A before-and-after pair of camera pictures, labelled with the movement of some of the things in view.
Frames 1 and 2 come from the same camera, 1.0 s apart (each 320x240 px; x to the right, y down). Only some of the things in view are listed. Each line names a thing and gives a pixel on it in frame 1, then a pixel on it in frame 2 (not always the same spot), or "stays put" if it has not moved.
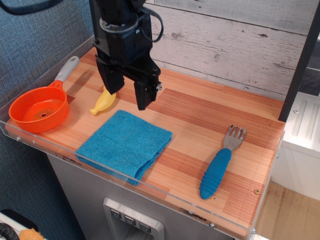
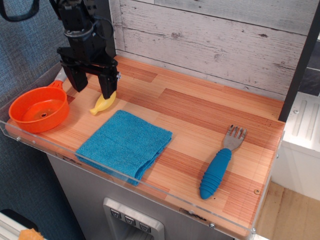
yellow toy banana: x=105 y=101 stays put
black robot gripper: x=126 y=44 -> x=88 y=53
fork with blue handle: x=218 y=166 stays put
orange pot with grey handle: x=43 y=109 stays put
